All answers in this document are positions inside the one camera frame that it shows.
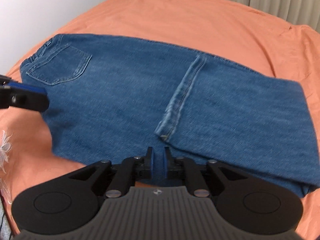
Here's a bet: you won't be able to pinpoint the blue denim jeans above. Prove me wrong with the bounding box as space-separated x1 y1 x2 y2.
20 34 319 197

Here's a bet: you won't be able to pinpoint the orange bed sheet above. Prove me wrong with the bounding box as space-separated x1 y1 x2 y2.
0 0 320 240

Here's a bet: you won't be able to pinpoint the white floral lace cloth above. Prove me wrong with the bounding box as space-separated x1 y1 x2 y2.
1 131 12 205

